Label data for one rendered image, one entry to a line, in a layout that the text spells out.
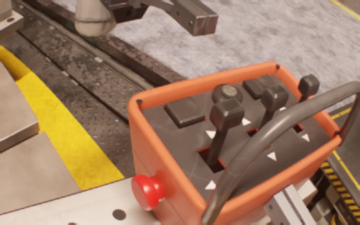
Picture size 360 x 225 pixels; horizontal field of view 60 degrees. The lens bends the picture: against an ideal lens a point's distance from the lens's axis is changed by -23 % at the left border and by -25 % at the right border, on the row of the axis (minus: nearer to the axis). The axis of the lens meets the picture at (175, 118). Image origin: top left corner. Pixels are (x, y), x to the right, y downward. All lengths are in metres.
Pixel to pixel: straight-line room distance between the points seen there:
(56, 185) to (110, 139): 0.55
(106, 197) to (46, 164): 0.52
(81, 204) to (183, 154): 0.15
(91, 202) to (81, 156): 0.92
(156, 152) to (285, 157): 0.12
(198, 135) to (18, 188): 0.62
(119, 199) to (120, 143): 0.96
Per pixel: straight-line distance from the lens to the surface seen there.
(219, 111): 0.29
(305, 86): 0.36
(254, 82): 0.41
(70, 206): 0.42
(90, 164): 1.32
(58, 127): 1.44
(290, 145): 0.37
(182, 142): 0.34
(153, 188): 0.33
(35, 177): 0.91
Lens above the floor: 1.05
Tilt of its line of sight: 44 degrees down
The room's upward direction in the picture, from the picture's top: 12 degrees clockwise
